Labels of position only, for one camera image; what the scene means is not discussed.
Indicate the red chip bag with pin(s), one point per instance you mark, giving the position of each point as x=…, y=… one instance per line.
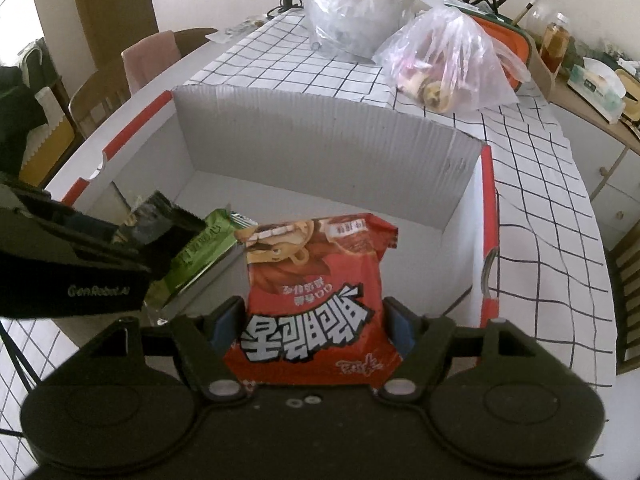
x=314, y=312

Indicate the large clear plastic bag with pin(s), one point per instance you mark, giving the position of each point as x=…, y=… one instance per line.
x=357, y=28

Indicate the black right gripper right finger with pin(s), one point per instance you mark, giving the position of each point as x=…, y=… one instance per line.
x=424, y=346

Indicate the tissue box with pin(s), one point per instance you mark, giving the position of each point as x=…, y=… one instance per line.
x=599, y=85

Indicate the white grid tablecloth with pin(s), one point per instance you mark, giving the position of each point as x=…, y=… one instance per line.
x=519, y=400

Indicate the wooden slatted chair right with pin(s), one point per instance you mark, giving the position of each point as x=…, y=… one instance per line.
x=623, y=267

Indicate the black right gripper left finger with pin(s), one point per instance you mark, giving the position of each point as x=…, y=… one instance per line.
x=201, y=344

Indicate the orange basin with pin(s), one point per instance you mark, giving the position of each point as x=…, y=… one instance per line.
x=512, y=38

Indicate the black jacket on chair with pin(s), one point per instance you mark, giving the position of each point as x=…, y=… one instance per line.
x=20, y=112

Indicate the glass jar amber liquid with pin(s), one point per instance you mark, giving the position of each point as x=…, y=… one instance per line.
x=555, y=42

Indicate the red white cardboard box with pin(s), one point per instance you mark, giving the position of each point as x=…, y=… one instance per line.
x=277, y=156

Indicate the wooden chair with pink cloth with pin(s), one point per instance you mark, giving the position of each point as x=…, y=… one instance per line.
x=118, y=80

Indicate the white wooden sideboard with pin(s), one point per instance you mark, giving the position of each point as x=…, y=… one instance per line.
x=607, y=156

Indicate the green snack packet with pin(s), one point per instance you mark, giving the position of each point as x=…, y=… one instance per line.
x=201, y=254

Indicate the clear bag with snacks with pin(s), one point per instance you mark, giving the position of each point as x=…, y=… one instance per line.
x=444, y=61

